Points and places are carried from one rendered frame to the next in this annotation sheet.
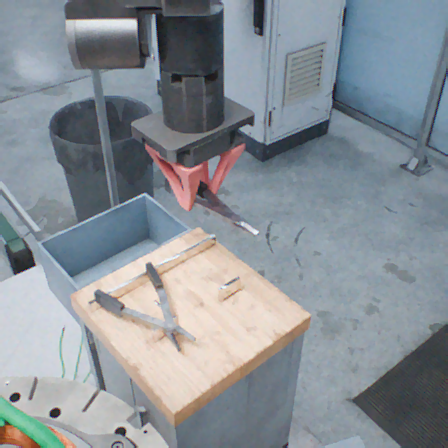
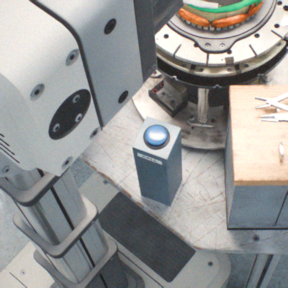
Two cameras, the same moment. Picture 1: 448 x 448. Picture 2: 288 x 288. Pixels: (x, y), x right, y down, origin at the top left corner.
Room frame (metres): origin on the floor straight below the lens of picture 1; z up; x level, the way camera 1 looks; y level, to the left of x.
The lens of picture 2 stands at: (0.61, -0.48, 2.12)
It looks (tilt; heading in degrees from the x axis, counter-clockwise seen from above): 65 degrees down; 139
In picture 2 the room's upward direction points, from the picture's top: 9 degrees counter-clockwise
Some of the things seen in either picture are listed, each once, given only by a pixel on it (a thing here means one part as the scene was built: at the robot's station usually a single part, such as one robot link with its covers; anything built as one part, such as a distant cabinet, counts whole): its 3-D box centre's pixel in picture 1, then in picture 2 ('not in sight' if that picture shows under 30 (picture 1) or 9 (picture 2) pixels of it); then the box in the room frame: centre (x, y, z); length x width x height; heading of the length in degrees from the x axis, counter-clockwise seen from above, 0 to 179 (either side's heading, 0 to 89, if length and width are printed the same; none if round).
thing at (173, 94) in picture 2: not in sight; (171, 92); (0.12, 0.06, 0.85); 0.06 x 0.04 x 0.05; 174
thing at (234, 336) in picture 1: (188, 311); (287, 133); (0.42, 0.04, 1.05); 0.20 x 0.19 x 0.02; 40
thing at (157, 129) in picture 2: not in sight; (156, 135); (0.23, -0.11, 1.04); 0.04 x 0.04 x 0.01
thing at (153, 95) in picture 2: not in sight; (167, 98); (0.11, 0.06, 0.81); 0.08 x 0.05 x 0.02; 174
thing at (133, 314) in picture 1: (147, 319); (284, 96); (0.38, 0.08, 1.09); 0.06 x 0.01 x 0.01; 65
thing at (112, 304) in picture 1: (109, 302); not in sight; (0.40, 0.12, 1.09); 0.04 x 0.01 x 0.02; 55
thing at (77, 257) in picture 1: (127, 310); not in sight; (0.53, 0.14, 0.92); 0.17 x 0.11 x 0.28; 130
